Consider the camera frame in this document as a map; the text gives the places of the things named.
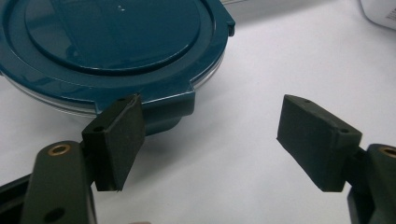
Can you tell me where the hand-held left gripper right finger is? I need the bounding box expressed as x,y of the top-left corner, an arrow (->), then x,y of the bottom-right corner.
276,93 -> 363,193

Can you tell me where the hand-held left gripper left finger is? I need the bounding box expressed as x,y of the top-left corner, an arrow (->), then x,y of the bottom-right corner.
81,92 -> 147,192

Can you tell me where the round glass container blue lid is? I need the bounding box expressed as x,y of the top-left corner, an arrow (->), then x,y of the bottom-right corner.
0,0 -> 236,136

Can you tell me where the white square lidded box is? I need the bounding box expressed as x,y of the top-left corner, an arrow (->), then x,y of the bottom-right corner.
359,0 -> 396,31

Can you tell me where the white table cover sheet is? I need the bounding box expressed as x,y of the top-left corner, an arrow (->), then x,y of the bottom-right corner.
0,0 -> 396,224

